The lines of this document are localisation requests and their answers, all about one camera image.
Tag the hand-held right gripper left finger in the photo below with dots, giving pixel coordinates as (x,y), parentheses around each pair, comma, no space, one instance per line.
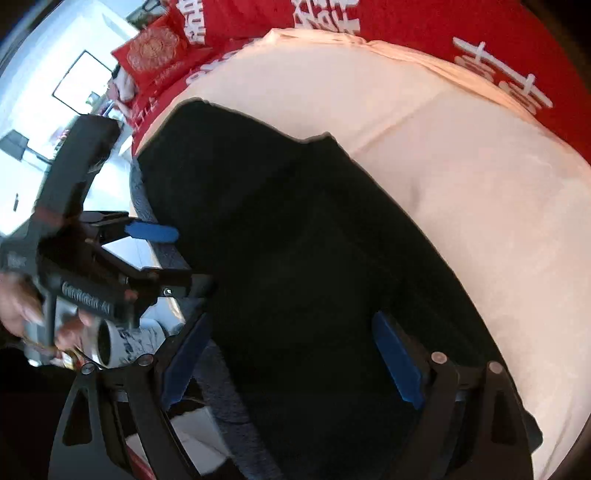
(184,364)

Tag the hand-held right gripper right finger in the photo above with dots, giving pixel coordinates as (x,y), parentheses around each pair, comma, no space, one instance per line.
(397,360)

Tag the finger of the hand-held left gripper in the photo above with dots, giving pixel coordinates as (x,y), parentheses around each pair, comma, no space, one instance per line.
(175,286)
(152,233)

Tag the red printed quilt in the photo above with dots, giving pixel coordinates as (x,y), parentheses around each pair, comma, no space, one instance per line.
(415,27)

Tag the white printed mug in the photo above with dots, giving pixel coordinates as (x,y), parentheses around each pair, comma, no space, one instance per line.
(134,344)

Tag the peach blanket with blue border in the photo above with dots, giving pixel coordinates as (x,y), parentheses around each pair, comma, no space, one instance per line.
(461,184)

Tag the white box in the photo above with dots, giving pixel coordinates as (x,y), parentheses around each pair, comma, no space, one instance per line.
(189,438)

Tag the pink white cloth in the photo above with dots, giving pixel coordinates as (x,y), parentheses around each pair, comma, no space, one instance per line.
(122,87)

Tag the red embroidered pillow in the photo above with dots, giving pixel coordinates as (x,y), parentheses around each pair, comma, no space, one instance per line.
(152,50)

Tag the framed wall picture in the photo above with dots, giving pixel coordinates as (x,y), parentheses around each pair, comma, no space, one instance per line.
(141,13)

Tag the black pants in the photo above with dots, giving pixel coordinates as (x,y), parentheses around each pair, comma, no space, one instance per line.
(300,254)

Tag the black framed white board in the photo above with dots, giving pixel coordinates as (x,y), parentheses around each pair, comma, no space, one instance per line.
(83,81)

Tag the person's left hand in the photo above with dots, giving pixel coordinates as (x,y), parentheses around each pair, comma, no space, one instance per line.
(18,304)

